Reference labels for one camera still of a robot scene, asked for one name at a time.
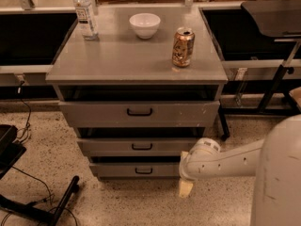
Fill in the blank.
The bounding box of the grey bottom drawer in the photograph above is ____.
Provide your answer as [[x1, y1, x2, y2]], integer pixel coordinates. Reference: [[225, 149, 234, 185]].
[[89, 163, 179, 179]]

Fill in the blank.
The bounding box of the grey drawer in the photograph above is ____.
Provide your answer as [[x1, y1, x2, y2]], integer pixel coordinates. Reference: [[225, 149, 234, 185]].
[[89, 163, 179, 179], [77, 137, 198, 157], [59, 102, 219, 128]]

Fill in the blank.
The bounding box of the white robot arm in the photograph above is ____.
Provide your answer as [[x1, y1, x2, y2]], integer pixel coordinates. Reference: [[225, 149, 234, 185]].
[[179, 115, 301, 226]]

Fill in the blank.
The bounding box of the grey middle drawer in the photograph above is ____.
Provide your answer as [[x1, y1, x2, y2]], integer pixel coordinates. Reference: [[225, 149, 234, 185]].
[[77, 137, 198, 157]]

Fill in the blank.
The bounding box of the grey top drawer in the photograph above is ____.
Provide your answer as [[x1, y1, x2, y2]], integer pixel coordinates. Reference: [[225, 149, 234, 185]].
[[59, 102, 219, 128]]

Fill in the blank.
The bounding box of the grey drawer cabinet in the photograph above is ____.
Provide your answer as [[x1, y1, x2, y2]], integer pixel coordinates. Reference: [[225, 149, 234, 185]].
[[46, 5, 227, 165]]

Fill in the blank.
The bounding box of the gold soda can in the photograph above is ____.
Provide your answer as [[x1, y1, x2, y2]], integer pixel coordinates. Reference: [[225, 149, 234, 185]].
[[172, 27, 195, 68]]

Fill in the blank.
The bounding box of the white ceramic bowl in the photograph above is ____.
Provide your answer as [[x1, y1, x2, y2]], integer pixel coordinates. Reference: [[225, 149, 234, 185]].
[[129, 13, 161, 40]]

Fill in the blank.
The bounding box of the black stand on floor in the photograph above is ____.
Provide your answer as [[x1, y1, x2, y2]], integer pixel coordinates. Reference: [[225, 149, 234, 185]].
[[0, 124, 79, 226]]

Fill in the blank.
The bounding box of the black chair with stand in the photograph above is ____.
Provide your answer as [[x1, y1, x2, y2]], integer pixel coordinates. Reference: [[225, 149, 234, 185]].
[[218, 0, 301, 140]]

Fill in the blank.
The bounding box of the clear plastic water bottle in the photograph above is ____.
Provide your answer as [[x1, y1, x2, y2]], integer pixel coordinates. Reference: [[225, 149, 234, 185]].
[[73, 0, 98, 40]]

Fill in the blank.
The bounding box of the black cable on floor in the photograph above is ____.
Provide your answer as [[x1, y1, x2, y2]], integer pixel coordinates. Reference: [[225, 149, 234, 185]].
[[0, 166, 79, 226]]

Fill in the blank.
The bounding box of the black wall cable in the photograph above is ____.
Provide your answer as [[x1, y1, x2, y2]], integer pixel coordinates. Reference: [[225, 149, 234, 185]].
[[16, 80, 33, 143]]

